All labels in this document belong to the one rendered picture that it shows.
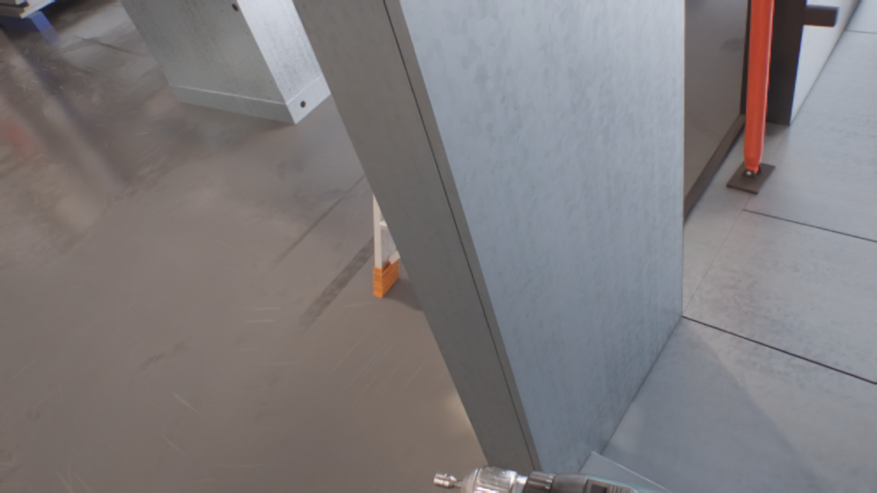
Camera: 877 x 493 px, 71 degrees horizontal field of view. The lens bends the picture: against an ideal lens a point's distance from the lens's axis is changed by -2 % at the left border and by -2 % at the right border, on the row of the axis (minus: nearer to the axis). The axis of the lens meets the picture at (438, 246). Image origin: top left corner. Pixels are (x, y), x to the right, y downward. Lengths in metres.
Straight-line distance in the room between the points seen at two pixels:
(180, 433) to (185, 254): 0.75
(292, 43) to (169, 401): 1.50
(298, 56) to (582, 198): 2.21
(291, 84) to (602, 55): 2.20
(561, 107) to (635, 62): 0.14
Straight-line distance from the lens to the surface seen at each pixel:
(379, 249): 1.72
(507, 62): 0.47
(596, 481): 0.54
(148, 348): 2.09
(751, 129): 1.27
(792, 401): 1.03
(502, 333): 0.56
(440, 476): 0.58
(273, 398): 1.71
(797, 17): 1.38
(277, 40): 2.67
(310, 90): 2.79
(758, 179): 1.34
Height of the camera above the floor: 1.24
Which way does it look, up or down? 42 degrees down
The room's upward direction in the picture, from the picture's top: 20 degrees counter-clockwise
